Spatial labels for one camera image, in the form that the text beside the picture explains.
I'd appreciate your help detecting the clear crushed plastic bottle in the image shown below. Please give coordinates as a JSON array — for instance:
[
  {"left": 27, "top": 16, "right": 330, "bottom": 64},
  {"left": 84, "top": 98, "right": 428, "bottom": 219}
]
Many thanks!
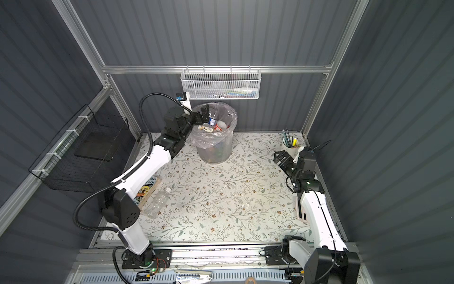
[{"left": 142, "top": 188, "right": 171, "bottom": 218}]

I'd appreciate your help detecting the water bottle blue label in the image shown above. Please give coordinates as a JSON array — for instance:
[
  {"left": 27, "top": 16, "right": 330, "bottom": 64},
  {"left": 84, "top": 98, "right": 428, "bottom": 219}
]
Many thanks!
[{"left": 209, "top": 108, "right": 219, "bottom": 127}]

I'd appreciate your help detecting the clear bottle red label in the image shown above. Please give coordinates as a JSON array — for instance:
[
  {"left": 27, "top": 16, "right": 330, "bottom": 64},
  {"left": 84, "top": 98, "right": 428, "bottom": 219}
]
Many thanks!
[{"left": 214, "top": 121, "right": 228, "bottom": 132}]

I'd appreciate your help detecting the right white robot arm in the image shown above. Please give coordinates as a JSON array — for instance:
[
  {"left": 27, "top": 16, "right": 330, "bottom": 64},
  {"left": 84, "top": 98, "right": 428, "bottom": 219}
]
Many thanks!
[{"left": 273, "top": 147, "right": 361, "bottom": 284}]

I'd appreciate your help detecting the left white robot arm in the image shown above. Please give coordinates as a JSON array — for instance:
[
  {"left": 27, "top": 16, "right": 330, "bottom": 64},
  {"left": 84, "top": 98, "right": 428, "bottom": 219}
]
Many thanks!
[{"left": 100, "top": 106, "right": 209, "bottom": 256}]

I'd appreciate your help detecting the clear plastic bin liner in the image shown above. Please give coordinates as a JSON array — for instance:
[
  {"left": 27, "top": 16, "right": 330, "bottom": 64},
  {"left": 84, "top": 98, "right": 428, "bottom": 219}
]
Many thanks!
[{"left": 189, "top": 102, "right": 238, "bottom": 149}]

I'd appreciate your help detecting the grey mesh waste bin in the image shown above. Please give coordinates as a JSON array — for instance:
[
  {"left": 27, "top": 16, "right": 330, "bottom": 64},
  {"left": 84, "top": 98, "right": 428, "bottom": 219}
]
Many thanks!
[{"left": 190, "top": 126, "right": 234, "bottom": 164}]

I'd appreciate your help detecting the white pen holder cup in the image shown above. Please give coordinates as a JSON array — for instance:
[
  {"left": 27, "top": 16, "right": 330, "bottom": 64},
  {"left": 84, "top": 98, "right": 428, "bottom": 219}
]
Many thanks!
[{"left": 280, "top": 137, "right": 300, "bottom": 159}]

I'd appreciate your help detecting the white glue bottle in basket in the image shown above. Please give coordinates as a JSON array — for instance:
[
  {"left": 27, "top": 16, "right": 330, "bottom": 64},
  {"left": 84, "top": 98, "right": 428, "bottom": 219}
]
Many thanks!
[{"left": 234, "top": 87, "right": 258, "bottom": 97}]

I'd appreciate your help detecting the pink calculator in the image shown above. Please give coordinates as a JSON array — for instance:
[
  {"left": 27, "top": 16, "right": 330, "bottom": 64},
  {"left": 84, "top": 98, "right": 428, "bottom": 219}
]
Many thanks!
[{"left": 295, "top": 197, "right": 309, "bottom": 225}]

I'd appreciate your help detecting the treehouse children's book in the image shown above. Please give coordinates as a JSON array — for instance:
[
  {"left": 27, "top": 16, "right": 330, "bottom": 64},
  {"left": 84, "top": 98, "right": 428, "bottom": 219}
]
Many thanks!
[{"left": 134, "top": 175, "right": 161, "bottom": 209}]

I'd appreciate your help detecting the white wire wall basket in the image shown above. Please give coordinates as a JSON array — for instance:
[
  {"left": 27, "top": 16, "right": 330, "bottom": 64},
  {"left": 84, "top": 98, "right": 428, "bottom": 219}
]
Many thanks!
[{"left": 180, "top": 69, "right": 262, "bottom": 101}]

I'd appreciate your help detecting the black corrugated cable hose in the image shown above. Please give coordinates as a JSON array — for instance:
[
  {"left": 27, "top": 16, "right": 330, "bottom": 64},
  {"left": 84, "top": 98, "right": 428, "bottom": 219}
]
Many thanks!
[{"left": 72, "top": 92, "right": 185, "bottom": 232}]

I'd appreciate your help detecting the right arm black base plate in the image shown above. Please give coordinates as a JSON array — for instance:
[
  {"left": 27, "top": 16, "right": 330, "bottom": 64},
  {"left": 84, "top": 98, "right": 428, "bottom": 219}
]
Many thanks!
[{"left": 264, "top": 244, "right": 294, "bottom": 266}]

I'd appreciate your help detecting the black wire wall basket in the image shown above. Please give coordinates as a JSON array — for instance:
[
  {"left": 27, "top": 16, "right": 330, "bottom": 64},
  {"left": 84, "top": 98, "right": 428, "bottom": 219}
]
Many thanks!
[{"left": 28, "top": 109, "right": 135, "bottom": 193}]

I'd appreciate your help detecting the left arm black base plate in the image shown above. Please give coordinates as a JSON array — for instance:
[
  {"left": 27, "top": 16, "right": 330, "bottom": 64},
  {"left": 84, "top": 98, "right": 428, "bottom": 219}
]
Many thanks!
[{"left": 121, "top": 248, "right": 173, "bottom": 269}]

